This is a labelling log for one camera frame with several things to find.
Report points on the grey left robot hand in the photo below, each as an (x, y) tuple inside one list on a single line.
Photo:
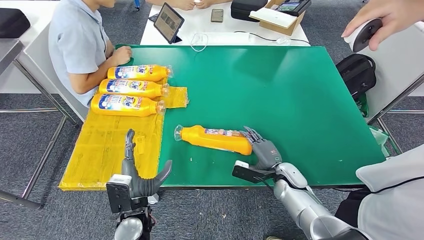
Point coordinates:
[(132, 179)]

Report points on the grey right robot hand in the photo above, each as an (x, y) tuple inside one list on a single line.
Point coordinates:
[(266, 154)]

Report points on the person's right hand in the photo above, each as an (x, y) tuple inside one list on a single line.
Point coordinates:
[(397, 13), (123, 55)]

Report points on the orange detergent bottle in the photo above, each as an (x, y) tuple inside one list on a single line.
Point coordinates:
[(149, 107), (212, 142), (152, 89), (155, 73)]

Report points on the white black round controller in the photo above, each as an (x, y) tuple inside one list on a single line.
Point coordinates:
[(361, 36)]

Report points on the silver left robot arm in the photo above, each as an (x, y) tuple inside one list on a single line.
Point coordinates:
[(129, 228)]

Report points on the person's right forearm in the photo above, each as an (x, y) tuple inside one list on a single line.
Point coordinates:
[(96, 74)]

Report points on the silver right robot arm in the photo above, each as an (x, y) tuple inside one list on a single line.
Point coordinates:
[(298, 202)]

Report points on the white table foot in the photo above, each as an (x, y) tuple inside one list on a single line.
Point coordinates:
[(153, 199)]

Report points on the yellow taped mat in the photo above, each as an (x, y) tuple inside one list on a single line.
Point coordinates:
[(99, 149)]

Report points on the small black flat device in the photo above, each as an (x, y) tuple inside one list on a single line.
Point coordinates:
[(153, 18)]

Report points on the person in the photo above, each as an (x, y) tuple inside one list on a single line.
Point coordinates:
[(391, 205), (76, 43), (185, 2)]

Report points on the black tablet on stand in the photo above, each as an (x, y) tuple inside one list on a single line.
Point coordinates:
[(168, 23)]

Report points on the white desk with metal legs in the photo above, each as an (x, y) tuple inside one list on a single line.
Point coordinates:
[(397, 73)]

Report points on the green table mat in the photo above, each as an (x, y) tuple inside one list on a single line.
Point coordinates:
[(298, 99)]

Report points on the black backpack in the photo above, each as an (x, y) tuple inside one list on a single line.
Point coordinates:
[(356, 76)]

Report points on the white table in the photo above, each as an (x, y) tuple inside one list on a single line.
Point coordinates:
[(198, 26)]

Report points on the grey white shoe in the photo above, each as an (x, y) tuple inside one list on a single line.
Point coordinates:
[(273, 238)]

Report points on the green bag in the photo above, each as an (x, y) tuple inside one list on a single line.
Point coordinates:
[(363, 107)]

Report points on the dark smartphone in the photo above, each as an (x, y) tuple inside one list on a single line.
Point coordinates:
[(217, 15)]

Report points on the black device with screen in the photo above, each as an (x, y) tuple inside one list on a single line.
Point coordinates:
[(293, 7)]

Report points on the black soft bag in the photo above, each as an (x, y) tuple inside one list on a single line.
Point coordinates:
[(13, 23)]

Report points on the small white plug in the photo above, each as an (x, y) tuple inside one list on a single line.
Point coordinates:
[(282, 40)]

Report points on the brown cardboard box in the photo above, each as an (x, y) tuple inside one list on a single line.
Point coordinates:
[(281, 28)]

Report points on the black zip case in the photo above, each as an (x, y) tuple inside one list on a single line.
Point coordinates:
[(246, 10)]

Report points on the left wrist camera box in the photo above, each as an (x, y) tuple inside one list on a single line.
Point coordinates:
[(118, 195)]

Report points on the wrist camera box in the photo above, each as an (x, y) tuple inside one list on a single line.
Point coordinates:
[(243, 172), (118, 195)]

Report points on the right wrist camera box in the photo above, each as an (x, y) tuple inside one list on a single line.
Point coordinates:
[(243, 172)]

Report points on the grey metal desk frame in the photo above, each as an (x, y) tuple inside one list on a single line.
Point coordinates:
[(43, 159)]

